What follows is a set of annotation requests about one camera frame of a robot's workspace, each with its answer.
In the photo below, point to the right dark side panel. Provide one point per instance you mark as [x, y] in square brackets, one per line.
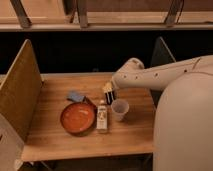
[161, 53]

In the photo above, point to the translucent plastic cup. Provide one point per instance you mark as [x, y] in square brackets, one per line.
[120, 108]

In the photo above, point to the wooden shelf with brackets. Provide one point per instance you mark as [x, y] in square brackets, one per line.
[105, 15]

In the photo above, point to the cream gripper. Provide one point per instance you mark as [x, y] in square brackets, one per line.
[108, 87]

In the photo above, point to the orange bowl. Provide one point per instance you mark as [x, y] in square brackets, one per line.
[77, 117]

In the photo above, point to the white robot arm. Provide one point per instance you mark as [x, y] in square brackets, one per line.
[183, 124]

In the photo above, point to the left wooden side panel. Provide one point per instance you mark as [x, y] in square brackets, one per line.
[19, 91]

